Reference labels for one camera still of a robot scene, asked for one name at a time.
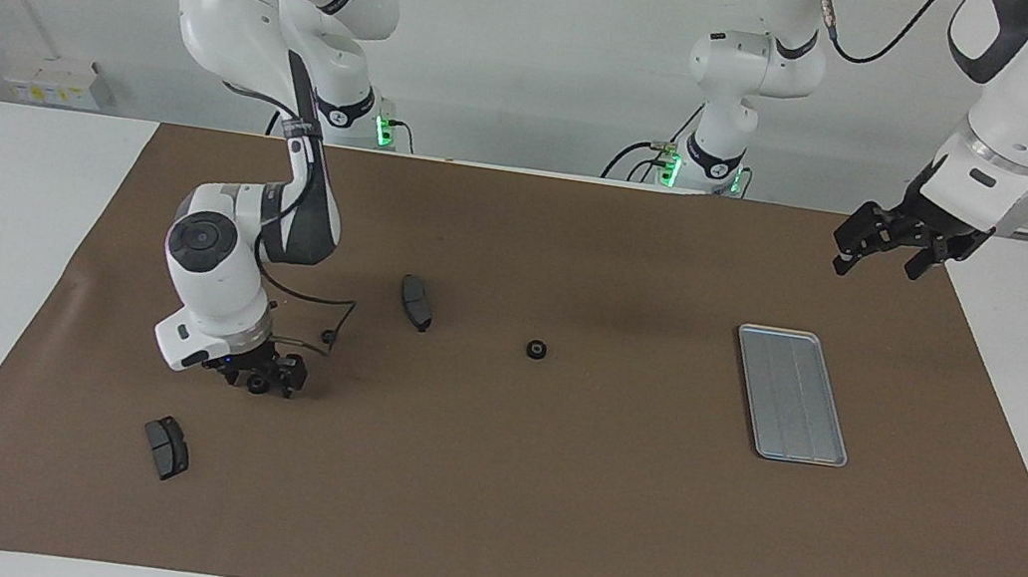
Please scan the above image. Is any white wall socket box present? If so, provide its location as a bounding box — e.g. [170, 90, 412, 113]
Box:
[0, 50, 107, 114]

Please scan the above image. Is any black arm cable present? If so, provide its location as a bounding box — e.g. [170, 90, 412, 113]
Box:
[187, 77, 387, 362]
[791, 0, 1028, 190]

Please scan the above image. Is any dark grey brake pad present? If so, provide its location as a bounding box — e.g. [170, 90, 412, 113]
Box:
[394, 273, 440, 335]
[136, 413, 196, 485]

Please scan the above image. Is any silver metal tray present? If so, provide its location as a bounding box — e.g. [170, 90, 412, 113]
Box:
[720, 322, 866, 471]

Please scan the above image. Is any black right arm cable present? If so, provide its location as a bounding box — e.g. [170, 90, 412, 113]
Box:
[187, 77, 387, 362]

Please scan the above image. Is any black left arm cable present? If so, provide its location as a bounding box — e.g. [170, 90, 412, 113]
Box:
[791, 0, 1028, 190]

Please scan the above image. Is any black left base cable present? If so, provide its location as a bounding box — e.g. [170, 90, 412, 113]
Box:
[600, 91, 707, 192]

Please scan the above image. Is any brown table mat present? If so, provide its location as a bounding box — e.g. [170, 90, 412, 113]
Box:
[0, 96, 1028, 577]

